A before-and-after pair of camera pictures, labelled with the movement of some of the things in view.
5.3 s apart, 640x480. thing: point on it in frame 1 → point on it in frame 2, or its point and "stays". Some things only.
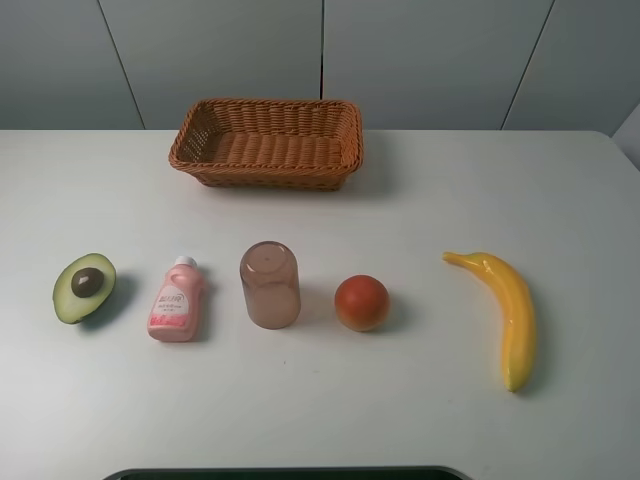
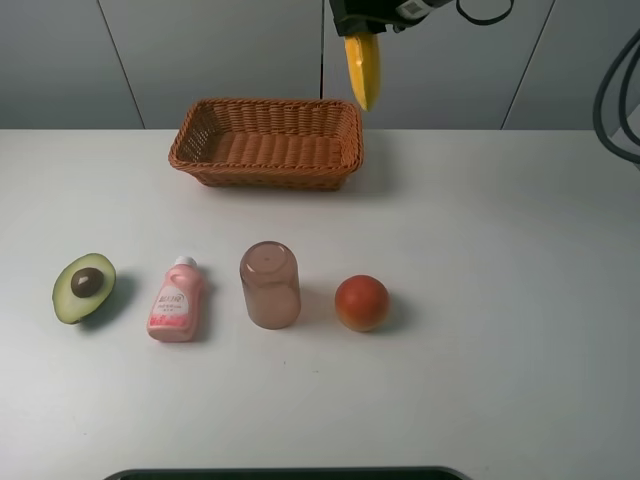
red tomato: [362, 303] stays
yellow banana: [520, 335] → [364, 62]
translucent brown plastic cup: [270, 279] stays
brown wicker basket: [269, 144] stays
